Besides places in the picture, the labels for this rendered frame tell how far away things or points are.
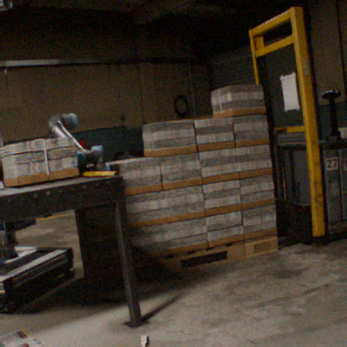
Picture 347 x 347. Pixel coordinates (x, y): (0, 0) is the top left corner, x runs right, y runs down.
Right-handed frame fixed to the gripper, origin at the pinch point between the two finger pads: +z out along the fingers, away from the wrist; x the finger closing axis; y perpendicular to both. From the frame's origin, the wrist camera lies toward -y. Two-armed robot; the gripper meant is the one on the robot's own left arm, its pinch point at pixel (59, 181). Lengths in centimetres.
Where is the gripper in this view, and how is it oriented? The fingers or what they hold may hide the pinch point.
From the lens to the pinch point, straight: 286.0
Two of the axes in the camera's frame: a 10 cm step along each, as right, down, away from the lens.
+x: 5.9, 0.1, -8.1
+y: -1.1, -9.9, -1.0
